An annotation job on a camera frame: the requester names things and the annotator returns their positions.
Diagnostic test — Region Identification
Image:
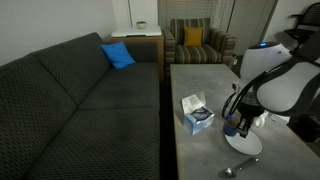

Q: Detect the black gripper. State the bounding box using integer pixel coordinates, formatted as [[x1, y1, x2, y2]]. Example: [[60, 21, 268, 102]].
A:
[[236, 101, 265, 139]]

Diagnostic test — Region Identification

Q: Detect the blue mug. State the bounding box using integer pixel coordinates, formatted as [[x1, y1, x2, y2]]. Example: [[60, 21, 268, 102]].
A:
[[222, 114, 242, 137]]

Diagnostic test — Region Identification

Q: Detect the white mug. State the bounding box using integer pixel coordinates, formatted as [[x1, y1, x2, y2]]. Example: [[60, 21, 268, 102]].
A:
[[253, 111, 270, 129]]

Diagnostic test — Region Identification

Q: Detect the white saucer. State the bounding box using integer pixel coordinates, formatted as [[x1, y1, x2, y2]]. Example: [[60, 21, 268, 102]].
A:
[[224, 128, 264, 156]]

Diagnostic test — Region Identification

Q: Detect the blue tea bag box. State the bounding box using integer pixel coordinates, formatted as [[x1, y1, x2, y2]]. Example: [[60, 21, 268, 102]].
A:
[[180, 90, 216, 136]]

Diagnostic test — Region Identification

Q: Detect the black bag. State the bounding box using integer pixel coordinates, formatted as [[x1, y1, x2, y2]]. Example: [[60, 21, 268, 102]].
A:
[[288, 114, 320, 144]]

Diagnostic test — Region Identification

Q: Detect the wicker waste basket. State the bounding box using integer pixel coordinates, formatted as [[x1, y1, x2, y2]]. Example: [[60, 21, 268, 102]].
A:
[[231, 53, 240, 68]]

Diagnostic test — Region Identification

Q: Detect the striped armchair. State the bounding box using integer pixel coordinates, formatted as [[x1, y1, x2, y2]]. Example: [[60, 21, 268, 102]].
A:
[[162, 17, 238, 76]]

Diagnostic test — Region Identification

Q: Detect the yellow cushion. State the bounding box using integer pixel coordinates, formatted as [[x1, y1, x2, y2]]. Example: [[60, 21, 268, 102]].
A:
[[183, 26, 204, 48]]

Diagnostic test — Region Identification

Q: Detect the black floor lamp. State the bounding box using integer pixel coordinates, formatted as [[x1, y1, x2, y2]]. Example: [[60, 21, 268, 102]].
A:
[[227, 0, 237, 34]]

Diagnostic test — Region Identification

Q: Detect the wooden side table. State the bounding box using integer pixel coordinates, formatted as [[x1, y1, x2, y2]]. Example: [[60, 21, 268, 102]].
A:
[[111, 34, 165, 83]]

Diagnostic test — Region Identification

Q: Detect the white board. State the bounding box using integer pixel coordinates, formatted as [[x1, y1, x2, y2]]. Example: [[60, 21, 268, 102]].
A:
[[110, 25, 163, 38]]

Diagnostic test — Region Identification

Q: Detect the blue throw pillow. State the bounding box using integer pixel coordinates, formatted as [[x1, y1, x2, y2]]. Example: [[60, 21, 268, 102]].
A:
[[100, 40, 137, 70]]

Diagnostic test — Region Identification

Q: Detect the dark grey patterned sofa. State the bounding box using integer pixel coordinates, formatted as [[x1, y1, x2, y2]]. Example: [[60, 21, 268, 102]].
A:
[[0, 31, 161, 180]]

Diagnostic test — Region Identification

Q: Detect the metal spoon grey handle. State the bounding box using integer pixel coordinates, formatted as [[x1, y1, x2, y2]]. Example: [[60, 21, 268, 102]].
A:
[[224, 157, 260, 179]]

